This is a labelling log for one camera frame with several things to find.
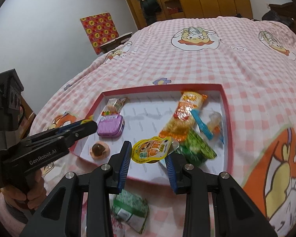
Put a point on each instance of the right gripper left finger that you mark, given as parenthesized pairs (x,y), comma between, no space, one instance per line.
(61,212)

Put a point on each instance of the purple mint tin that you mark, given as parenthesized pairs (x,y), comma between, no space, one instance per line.
(111,125)

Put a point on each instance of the red yellow patterned board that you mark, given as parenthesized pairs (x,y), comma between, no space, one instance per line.
(100,29)

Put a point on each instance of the blue clear candy packet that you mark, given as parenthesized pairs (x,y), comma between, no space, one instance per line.
(212,129)

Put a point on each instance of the dark hanging clothes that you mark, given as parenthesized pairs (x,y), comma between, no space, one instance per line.
(150,9)

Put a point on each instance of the clear burger gummy packet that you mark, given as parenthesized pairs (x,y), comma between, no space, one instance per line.
(115,105)

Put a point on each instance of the small wooden side table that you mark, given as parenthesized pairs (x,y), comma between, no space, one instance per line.
(111,45)

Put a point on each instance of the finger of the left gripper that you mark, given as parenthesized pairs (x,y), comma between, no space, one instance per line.
(71,125)
(79,131)

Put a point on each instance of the yellow jelly cup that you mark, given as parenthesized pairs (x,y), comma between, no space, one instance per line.
(153,150)

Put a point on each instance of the chocolate ball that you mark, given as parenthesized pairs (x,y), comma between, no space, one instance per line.
(100,150)

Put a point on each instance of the orange rice cracker pack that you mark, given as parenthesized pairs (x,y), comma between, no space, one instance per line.
(182,120)

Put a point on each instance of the pink cardboard box tray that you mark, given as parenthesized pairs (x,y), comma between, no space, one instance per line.
(148,109)

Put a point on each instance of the green white snack packet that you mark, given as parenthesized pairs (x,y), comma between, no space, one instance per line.
(131,209)

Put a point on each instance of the yellow candy packet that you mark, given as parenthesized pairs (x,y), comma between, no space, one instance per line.
(90,118)

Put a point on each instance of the dark wooden headboard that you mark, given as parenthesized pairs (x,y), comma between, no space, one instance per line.
(284,13)

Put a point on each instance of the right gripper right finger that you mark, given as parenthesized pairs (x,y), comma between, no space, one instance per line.
(235,214)

